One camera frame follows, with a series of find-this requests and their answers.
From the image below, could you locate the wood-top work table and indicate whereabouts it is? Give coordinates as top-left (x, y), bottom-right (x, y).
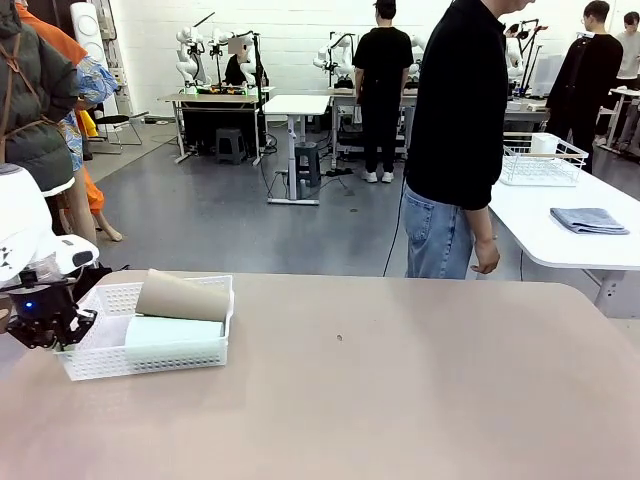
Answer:
top-left (158, 91), bottom-right (275, 167)

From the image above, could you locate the grey towel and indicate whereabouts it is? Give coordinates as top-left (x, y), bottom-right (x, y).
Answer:
top-left (549, 206), bottom-right (631, 236)

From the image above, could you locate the grey background work table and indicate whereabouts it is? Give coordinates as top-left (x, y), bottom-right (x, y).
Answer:
top-left (329, 87), bottom-right (419, 167)

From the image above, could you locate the person's right forearm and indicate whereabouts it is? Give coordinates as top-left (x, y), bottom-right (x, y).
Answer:
top-left (466, 204), bottom-right (497, 246)

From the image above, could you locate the person in black coat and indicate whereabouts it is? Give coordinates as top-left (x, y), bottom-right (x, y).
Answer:
top-left (543, 0), bottom-right (625, 174)

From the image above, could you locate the orange garment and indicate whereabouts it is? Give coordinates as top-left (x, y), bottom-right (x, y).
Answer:
top-left (14, 0), bottom-right (106, 216)

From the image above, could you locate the person in grey sweater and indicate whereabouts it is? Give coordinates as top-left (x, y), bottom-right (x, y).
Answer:
top-left (615, 12), bottom-right (640, 81)

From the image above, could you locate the blue patterned garment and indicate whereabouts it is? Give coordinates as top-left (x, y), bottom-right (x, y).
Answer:
top-left (58, 54), bottom-right (120, 172)

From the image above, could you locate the white side table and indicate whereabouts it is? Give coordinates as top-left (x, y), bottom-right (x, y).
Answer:
top-left (487, 169), bottom-right (640, 319)

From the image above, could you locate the white height-adjustable desk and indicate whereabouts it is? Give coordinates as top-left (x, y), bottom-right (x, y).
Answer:
top-left (262, 94), bottom-right (332, 207)

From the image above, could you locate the dark green puffer jacket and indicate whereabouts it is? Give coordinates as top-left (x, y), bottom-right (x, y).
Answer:
top-left (0, 0), bottom-right (81, 197)

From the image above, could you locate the grey plastic stool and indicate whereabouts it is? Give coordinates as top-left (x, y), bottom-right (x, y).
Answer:
top-left (214, 127), bottom-right (249, 166)
top-left (293, 141), bottom-right (322, 189)

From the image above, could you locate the black hanging cable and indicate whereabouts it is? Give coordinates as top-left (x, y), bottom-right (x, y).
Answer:
top-left (382, 179), bottom-right (407, 279)

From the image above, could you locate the light green plastic cup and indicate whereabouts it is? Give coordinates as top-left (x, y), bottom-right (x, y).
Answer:
top-left (123, 315), bottom-right (226, 351)

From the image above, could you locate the white tower fan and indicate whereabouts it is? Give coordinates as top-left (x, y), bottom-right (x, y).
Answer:
top-left (69, 1), bottom-right (109, 69)

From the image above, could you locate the seated person behind table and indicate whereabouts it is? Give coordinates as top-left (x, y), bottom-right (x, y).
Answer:
top-left (223, 33), bottom-right (269, 90)

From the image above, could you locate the white perforated plastic basket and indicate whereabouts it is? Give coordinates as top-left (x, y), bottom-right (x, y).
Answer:
top-left (53, 273), bottom-right (235, 382)

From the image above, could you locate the person's right hand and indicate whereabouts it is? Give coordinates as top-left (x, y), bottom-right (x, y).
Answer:
top-left (470, 239), bottom-right (502, 276)

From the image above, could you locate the beige mannequin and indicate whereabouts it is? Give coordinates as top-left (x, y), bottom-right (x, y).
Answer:
top-left (54, 167), bottom-right (124, 247)

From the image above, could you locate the white container in rack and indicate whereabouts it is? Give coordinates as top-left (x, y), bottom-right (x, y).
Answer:
top-left (530, 132), bottom-right (561, 157)

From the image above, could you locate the person in black sweater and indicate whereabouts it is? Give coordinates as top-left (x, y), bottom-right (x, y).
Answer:
top-left (402, 0), bottom-right (536, 280)

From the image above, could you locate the standing person in black clothes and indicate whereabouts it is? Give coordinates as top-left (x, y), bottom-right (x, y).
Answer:
top-left (352, 0), bottom-right (415, 184)

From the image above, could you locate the yellow object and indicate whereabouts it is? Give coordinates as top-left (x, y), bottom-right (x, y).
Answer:
top-left (78, 109), bottom-right (100, 139)

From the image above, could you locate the light background table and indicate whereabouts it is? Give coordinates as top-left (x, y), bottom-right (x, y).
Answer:
top-left (502, 96), bottom-right (552, 134)

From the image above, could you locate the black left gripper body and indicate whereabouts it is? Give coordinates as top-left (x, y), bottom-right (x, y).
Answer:
top-left (8, 281), bottom-right (77, 335)

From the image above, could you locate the beige plastic cup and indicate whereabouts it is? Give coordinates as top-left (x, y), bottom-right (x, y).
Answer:
top-left (135, 268), bottom-right (232, 323)

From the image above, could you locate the white wire dish rack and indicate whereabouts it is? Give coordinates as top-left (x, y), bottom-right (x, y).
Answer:
top-left (501, 132), bottom-right (590, 188)

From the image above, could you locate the black chair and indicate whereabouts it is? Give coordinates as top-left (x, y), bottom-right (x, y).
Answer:
top-left (93, 110), bottom-right (151, 148)

